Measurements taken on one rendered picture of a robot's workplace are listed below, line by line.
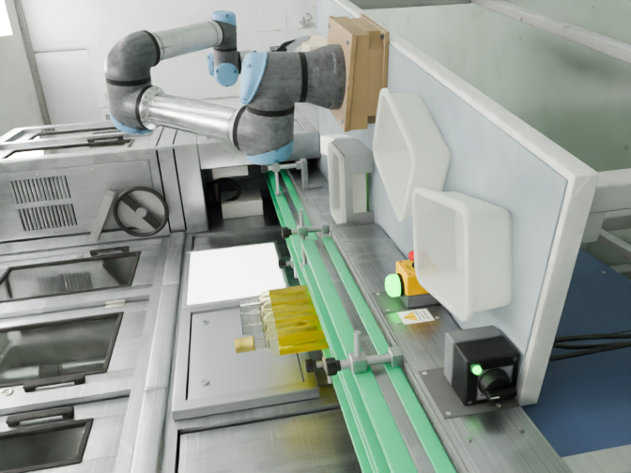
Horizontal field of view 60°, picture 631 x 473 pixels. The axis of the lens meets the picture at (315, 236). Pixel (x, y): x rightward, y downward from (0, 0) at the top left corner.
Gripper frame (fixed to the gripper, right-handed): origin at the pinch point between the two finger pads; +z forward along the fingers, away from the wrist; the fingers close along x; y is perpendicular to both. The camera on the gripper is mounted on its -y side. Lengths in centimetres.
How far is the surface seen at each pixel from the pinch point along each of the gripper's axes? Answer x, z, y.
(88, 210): 57, -90, 16
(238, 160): 42, -28, 17
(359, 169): 14, 2, -60
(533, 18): -16, 61, -33
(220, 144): 35, -35, 18
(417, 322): 19, -1, -116
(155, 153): 36, -60, 17
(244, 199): 66, -28, 29
